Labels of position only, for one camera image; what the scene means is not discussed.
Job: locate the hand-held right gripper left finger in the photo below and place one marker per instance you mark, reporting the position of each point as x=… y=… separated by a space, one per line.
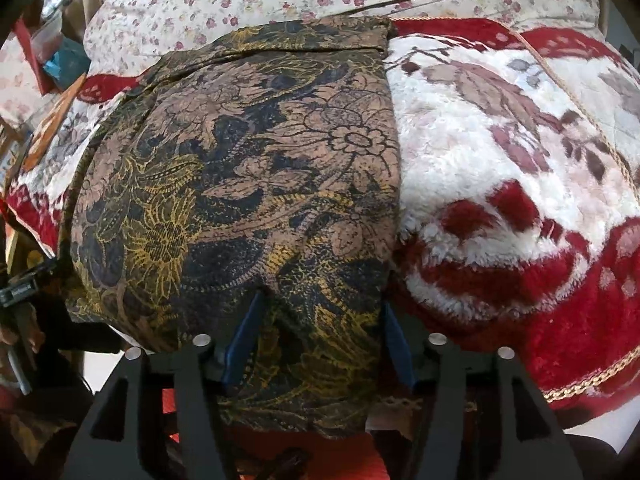
x=245 y=332

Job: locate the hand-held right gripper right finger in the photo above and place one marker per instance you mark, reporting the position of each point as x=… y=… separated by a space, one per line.
x=400 y=345

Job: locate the dark floral patterned garment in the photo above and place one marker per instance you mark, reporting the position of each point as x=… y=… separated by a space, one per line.
x=250 y=160

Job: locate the red cloth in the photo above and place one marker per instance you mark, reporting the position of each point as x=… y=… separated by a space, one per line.
x=325 y=455

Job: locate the orange wooden board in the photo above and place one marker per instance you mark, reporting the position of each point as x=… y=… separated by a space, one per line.
x=50 y=120

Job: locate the red and white fleece blanket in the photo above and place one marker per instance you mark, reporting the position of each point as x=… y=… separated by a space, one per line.
x=475 y=160

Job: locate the blue packet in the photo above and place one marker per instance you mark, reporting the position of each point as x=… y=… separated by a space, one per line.
x=67 y=65

